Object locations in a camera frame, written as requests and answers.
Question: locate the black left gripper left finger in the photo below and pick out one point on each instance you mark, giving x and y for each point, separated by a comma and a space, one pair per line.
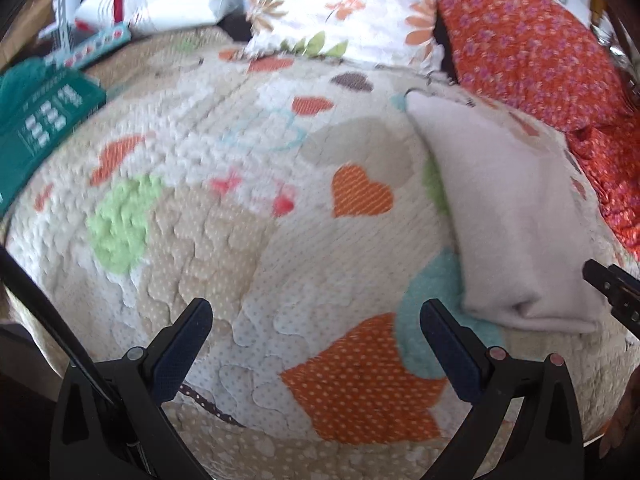
131, 438

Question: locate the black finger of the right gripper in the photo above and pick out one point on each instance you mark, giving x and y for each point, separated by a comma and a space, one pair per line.
620, 289

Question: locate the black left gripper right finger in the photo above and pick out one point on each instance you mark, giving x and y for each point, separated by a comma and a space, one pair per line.
546, 439

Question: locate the red floral blanket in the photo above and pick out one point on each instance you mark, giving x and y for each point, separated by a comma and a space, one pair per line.
609, 157

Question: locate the red floral pillow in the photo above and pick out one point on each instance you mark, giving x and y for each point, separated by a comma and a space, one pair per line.
535, 56

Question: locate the quilted heart pattern bedspread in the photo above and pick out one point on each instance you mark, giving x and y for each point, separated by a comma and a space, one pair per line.
299, 200

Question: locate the teal cardboard box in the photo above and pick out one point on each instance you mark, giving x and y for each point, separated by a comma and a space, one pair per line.
41, 123

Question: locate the white floral pillow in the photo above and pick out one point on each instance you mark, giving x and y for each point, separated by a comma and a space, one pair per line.
390, 33

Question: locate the teal cloth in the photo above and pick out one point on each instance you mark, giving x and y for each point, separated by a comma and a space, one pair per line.
23, 78

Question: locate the light blue toy box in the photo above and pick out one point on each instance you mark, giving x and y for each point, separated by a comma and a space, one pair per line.
91, 50

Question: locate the grey perforated metal rail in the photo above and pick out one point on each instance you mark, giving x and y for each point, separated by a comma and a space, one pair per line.
62, 33

